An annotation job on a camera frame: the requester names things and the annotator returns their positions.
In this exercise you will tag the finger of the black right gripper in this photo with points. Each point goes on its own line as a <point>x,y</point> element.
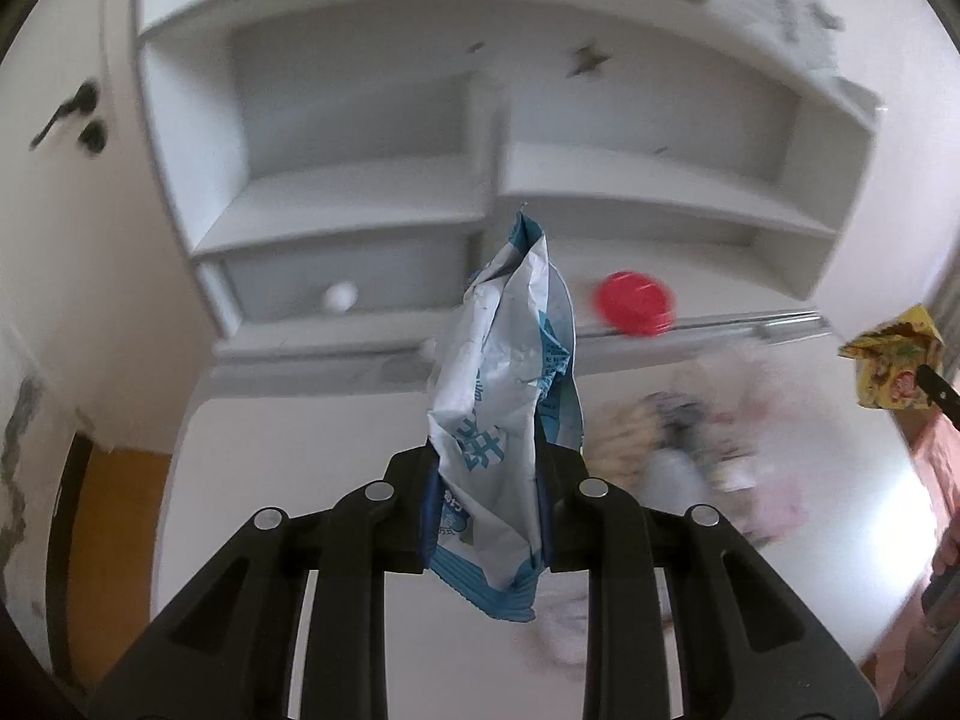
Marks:
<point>938,391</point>

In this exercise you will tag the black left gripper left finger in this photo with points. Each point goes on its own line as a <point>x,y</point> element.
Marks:
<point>284,598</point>

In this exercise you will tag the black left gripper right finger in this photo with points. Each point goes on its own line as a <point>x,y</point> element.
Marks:
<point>748,646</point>

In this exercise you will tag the yellow snack wrapper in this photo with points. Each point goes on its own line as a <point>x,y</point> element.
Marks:
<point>887,360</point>

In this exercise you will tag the blue white snack wrapper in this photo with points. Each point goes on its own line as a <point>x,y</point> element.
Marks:
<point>503,377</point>

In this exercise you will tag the pink bed cover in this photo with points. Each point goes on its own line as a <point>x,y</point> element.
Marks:
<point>908,646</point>

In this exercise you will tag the clear plastic bag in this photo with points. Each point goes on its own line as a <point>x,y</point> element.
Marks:
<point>698,442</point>

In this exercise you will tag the red plastic lid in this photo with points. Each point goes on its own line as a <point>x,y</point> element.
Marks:
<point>635,304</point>

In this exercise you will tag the white round drawer knob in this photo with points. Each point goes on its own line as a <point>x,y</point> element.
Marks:
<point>340,298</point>

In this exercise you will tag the white desk hutch shelf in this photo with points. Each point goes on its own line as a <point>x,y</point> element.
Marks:
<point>710,144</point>

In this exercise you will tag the black door handle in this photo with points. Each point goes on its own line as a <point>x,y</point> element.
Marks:
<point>93,136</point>

